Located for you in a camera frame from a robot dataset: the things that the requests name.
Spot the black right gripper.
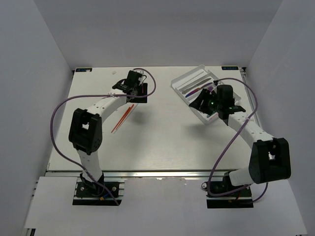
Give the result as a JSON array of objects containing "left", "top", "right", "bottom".
[{"left": 189, "top": 88, "right": 222, "bottom": 116}]

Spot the orange chopstick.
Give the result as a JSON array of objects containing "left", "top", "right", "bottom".
[
  {"left": 111, "top": 103, "right": 135, "bottom": 133},
  {"left": 113, "top": 107, "right": 132, "bottom": 132}
]

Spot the iridescent rainbow steak knife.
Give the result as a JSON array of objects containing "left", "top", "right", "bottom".
[{"left": 185, "top": 83, "right": 211, "bottom": 98}]

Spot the clear chopstick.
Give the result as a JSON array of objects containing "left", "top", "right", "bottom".
[{"left": 178, "top": 72, "right": 204, "bottom": 89}]

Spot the ornate silver table knife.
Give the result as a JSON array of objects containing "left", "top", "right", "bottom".
[{"left": 181, "top": 78, "right": 211, "bottom": 94}]

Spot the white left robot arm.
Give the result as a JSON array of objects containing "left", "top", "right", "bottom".
[{"left": 68, "top": 70, "right": 148, "bottom": 196}]

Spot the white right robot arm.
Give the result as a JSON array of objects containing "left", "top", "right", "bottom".
[{"left": 189, "top": 85, "right": 291, "bottom": 196}]

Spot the blue label sticker right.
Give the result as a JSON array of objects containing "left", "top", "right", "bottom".
[{"left": 221, "top": 66, "right": 239, "bottom": 70}]

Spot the blue label sticker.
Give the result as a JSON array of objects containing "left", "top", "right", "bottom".
[
  {"left": 75, "top": 68, "right": 92, "bottom": 73},
  {"left": 221, "top": 66, "right": 239, "bottom": 70}
]

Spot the blue label sticker left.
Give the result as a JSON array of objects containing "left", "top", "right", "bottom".
[{"left": 75, "top": 68, "right": 92, "bottom": 73}]

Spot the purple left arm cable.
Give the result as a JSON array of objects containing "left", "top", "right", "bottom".
[{"left": 50, "top": 68, "right": 158, "bottom": 206}]

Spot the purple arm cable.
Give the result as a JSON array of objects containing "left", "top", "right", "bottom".
[
  {"left": 50, "top": 68, "right": 158, "bottom": 206},
  {"left": 206, "top": 78, "right": 269, "bottom": 203}
]

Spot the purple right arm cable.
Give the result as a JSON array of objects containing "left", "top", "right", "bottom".
[{"left": 206, "top": 78, "right": 269, "bottom": 203}]

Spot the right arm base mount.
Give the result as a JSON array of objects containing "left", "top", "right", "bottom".
[{"left": 201, "top": 181, "right": 253, "bottom": 209}]

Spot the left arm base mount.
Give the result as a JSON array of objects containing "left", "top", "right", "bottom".
[{"left": 72, "top": 179, "right": 125, "bottom": 207}]

